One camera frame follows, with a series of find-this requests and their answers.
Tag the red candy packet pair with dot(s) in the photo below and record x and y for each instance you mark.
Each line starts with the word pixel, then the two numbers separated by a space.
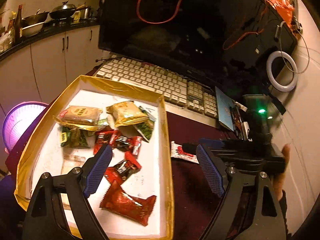
pixel 116 140

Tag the white red snack packet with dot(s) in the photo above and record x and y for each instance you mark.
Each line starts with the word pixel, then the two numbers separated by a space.
pixel 178 153

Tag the gold rimmed white tray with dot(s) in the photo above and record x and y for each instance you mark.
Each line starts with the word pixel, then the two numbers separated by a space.
pixel 43 153

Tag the orange plastic bag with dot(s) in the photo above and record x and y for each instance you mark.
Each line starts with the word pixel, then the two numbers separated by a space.
pixel 284 9

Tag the green seaweed packet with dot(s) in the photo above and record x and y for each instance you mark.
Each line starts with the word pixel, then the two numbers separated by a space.
pixel 145 129

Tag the black wok with lid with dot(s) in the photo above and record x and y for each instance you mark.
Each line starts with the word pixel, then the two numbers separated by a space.
pixel 65 10

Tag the red black candy packet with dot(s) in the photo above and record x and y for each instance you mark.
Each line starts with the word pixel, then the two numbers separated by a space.
pixel 123 170

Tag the dark sauce bottle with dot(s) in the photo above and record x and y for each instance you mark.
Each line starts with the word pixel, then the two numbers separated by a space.
pixel 18 25

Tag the dark red tablecloth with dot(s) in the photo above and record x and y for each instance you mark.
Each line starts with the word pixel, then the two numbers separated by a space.
pixel 195 203

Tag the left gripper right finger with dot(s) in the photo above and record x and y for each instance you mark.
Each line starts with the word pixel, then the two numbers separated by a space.
pixel 248 208

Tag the yellow snack packet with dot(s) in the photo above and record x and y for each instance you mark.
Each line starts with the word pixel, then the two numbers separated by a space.
pixel 126 113

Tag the black computer monitor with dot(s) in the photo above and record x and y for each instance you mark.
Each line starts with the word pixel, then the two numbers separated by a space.
pixel 222 43

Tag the green snack packet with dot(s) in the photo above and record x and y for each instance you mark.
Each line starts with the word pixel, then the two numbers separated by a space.
pixel 73 137

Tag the large red snack packet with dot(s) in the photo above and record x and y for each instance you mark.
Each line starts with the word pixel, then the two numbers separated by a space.
pixel 116 200

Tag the brown biscuit packet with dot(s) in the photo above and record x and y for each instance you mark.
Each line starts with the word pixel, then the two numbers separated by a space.
pixel 80 115

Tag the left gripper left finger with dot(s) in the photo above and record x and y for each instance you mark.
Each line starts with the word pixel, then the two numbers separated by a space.
pixel 45 217

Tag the white computer keyboard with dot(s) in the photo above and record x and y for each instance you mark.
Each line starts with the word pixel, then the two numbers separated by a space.
pixel 177 89

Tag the white ring light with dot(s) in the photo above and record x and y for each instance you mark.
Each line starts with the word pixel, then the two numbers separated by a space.
pixel 287 78

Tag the metal bowl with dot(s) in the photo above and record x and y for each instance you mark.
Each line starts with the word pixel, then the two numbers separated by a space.
pixel 32 24

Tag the person right hand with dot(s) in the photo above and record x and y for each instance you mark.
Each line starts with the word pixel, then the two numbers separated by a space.
pixel 278 179

